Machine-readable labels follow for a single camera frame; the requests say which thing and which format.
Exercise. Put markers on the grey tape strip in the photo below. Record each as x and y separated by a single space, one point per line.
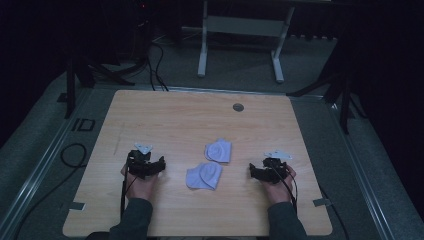
322 202

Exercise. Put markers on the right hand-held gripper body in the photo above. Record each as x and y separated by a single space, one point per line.
275 168

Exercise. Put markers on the person's right hand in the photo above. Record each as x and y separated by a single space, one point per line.
282 191

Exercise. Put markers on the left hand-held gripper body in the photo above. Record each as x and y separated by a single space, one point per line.
140 163

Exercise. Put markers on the white metal desk frame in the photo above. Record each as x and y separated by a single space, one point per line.
245 26

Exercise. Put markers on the grey round table grommet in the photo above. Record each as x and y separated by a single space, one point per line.
238 107

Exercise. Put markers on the black tripod stand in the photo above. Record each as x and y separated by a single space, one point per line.
83 71
343 90

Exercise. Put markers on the person's left hand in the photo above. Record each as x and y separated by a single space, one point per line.
144 187

